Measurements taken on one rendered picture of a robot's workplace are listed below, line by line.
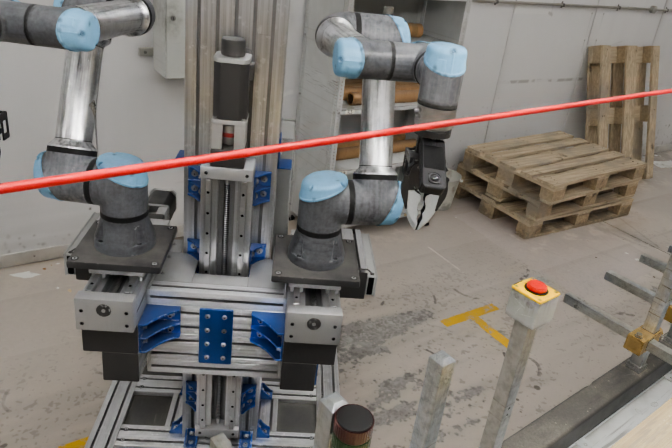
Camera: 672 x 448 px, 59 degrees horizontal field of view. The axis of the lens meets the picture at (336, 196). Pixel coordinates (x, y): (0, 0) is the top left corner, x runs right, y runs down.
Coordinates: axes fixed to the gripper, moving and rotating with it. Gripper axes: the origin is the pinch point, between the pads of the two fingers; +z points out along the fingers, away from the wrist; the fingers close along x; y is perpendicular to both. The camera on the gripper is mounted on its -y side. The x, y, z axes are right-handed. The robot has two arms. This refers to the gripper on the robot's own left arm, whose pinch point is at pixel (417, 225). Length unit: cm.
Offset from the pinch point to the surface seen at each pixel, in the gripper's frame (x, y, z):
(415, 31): -46, 276, 2
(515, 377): -25.3, -7.3, 30.6
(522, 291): -22.0, -6.3, 9.7
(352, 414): 14.0, -37.6, 13.7
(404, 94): -41, 251, 36
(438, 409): -4.9, -21.5, 27.1
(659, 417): -63, -5, 42
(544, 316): -27.0, -8.2, 14.0
